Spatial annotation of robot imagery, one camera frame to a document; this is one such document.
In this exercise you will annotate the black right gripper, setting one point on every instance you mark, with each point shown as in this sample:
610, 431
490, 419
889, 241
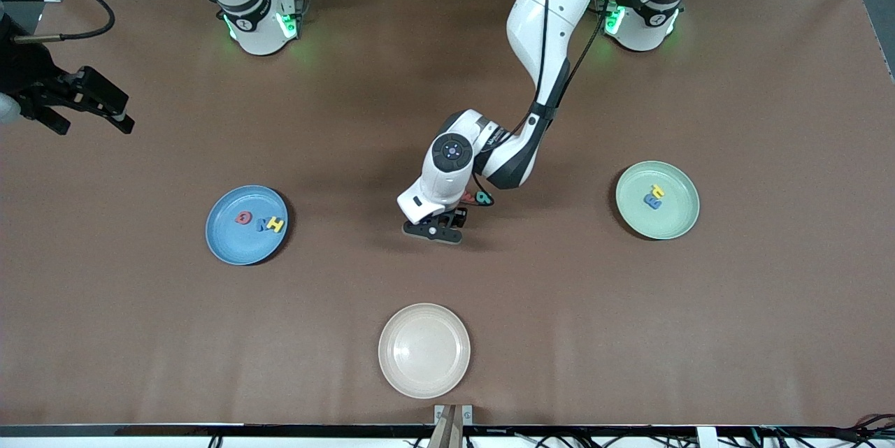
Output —
29, 79

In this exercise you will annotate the yellow foam letter f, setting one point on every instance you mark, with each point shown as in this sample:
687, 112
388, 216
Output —
657, 191

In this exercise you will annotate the beige plate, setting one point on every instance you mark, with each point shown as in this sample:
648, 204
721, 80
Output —
424, 350

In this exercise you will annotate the yellow foam letter H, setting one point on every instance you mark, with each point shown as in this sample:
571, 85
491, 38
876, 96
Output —
275, 225

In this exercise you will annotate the red foam letter Q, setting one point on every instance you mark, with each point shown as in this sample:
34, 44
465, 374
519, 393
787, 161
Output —
236, 217

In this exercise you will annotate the brown table cover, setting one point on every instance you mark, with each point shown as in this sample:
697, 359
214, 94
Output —
140, 336

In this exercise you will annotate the blue plate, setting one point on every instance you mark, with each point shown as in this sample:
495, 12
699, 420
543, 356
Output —
238, 245

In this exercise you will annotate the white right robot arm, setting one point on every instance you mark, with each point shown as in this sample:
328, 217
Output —
255, 32

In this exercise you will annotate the teal foam letter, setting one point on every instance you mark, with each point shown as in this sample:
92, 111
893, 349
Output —
482, 197

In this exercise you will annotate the blue foam letter e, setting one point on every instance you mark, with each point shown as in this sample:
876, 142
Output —
653, 203

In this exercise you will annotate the silver metal bracket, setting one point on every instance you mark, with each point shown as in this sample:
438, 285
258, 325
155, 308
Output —
467, 413

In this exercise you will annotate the green plate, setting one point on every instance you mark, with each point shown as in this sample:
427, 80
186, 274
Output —
678, 217

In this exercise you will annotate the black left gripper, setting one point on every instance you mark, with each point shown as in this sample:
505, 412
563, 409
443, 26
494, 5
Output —
459, 214

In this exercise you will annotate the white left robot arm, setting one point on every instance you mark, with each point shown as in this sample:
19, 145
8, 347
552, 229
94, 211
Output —
552, 15

